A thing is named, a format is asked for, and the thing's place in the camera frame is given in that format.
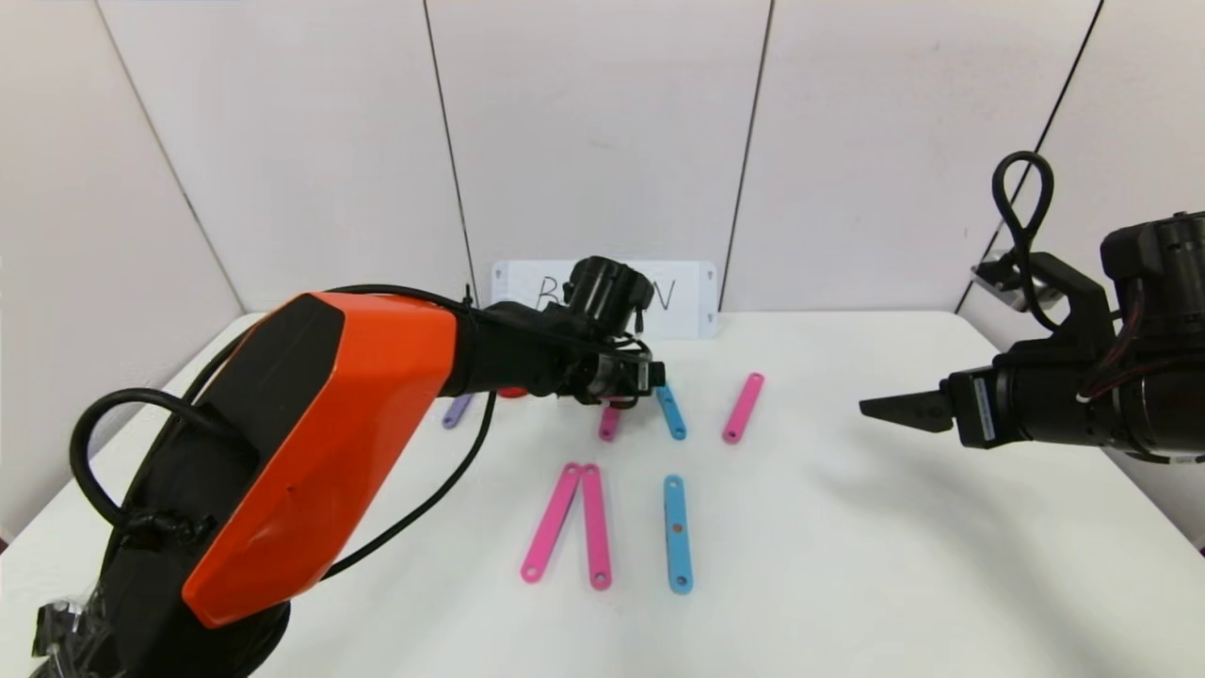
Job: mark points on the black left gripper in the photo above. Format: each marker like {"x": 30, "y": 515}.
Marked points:
{"x": 650, "y": 375}

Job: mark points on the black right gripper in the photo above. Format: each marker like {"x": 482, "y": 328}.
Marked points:
{"x": 973, "y": 407}

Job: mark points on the pink bar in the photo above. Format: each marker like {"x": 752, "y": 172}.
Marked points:
{"x": 552, "y": 522}
{"x": 596, "y": 527}
{"x": 743, "y": 409}
{"x": 609, "y": 426}

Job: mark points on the red curved piece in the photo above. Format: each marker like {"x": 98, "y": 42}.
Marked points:
{"x": 513, "y": 392}

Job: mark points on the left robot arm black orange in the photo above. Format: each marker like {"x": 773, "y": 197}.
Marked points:
{"x": 320, "y": 424}

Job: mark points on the white card reading BRAIN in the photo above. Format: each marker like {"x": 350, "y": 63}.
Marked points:
{"x": 692, "y": 320}

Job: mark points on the blue flat bar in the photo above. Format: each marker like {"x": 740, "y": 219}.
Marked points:
{"x": 674, "y": 419}

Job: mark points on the blue bar with middle hole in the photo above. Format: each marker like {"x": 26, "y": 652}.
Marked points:
{"x": 678, "y": 551}

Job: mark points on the short purple flat bar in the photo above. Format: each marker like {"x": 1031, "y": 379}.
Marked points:
{"x": 457, "y": 414}

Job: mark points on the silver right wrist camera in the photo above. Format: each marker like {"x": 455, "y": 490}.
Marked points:
{"x": 998, "y": 278}

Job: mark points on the black right camera bracket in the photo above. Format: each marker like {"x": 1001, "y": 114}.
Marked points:
{"x": 1078, "y": 301}

